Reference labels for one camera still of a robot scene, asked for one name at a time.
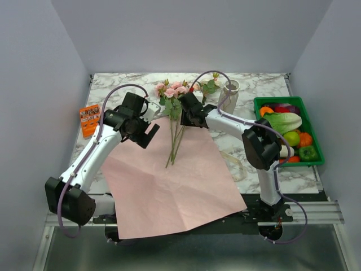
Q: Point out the orange fruit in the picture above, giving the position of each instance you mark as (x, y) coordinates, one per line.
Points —
(265, 110)

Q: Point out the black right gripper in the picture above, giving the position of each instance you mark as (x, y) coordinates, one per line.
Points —
(184, 121)

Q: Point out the white ceramic vase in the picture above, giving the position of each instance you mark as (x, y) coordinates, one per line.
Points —
(228, 96)

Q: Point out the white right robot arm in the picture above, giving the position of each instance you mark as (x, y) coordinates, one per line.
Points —
(261, 145)

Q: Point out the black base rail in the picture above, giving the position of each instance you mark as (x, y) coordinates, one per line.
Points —
(258, 218)

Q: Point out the orange mini pumpkin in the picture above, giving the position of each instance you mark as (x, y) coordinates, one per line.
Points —
(305, 140)

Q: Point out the pink wrapping paper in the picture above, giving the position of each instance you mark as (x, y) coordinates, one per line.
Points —
(155, 197)

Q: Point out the pink flower bouquet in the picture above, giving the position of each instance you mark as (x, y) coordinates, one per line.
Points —
(169, 94)

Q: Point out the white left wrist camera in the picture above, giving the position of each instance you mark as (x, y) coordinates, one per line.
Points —
(152, 110)

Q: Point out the green lettuce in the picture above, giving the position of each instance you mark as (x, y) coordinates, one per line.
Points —
(283, 122)

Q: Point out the red purple vegetables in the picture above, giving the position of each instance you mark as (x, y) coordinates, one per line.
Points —
(283, 108)

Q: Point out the green apple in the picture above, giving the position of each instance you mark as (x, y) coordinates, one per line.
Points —
(292, 138)

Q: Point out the cream ribbon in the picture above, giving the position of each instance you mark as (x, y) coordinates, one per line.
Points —
(235, 166)

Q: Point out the green bell pepper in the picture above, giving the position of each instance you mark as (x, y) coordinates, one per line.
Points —
(308, 154)

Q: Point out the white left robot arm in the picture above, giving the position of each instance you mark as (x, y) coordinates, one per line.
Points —
(67, 196)

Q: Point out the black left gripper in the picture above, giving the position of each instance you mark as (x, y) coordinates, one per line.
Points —
(150, 135)

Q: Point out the orange cardboard box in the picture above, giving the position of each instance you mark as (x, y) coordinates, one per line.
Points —
(89, 117)

